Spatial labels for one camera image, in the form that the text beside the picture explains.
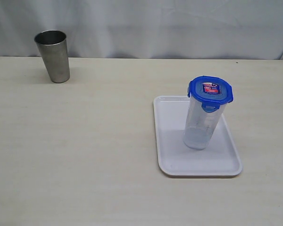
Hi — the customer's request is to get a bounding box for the tall clear plastic container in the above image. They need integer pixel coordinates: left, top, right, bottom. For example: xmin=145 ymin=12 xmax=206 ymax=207
xmin=183 ymin=97 xmax=226 ymax=150

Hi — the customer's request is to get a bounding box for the white rectangular plastic tray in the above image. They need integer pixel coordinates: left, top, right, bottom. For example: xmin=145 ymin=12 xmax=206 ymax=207
xmin=153 ymin=96 xmax=243 ymax=178

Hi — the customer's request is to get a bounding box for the blue plastic lid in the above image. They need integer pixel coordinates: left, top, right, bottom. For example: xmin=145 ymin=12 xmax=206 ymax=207
xmin=187 ymin=76 xmax=233 ymax=113

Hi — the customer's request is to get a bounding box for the stainless steel tumbler cup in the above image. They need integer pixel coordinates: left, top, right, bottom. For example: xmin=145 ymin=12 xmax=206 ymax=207
xmin=34 ymin=30 xmax=70 ymax=83

